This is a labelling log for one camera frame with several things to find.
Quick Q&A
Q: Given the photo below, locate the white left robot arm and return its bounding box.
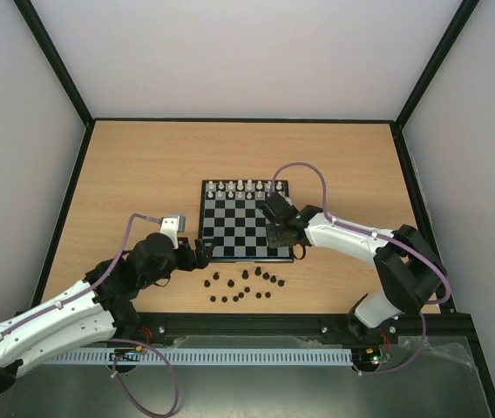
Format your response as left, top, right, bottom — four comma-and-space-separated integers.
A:
0, 233, 214, 394

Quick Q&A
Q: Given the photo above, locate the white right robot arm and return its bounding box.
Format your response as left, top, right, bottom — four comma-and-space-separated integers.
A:
256, 192, 446, 341

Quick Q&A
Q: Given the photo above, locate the black and silver chessboard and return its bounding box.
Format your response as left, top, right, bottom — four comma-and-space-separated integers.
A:
199, 179, 294, 262

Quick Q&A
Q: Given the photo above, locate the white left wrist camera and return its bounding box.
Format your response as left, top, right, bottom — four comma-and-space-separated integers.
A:
159, 213, 186, 240

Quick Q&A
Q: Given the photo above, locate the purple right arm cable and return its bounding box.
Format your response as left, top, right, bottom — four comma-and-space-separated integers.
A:
269, 161, 453, 378

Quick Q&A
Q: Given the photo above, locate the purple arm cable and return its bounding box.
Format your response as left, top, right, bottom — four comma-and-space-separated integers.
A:
0, 212, 183, 417
269, 161, 453, 378

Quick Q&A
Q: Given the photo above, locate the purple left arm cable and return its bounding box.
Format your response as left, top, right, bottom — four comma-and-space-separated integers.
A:
0, 212, 183, 417

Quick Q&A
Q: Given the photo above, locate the light blue cable duct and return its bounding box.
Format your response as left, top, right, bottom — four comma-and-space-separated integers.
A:
46, 347, 353, 367

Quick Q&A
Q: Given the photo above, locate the black aluminium front rail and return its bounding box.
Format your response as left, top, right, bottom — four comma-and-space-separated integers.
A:
133, 311, 475, 349

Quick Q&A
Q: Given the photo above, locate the black frame post rear left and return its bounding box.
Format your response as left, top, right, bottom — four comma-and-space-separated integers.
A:
14, 0, 94, 127

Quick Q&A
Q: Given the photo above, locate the black frame post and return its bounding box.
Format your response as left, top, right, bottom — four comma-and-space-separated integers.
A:
396, 0, 480, 130
14, 0, 94, 127

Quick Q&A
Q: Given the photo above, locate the black frame post rear right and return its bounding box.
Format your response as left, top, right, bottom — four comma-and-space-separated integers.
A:
396, 0, 480, 130

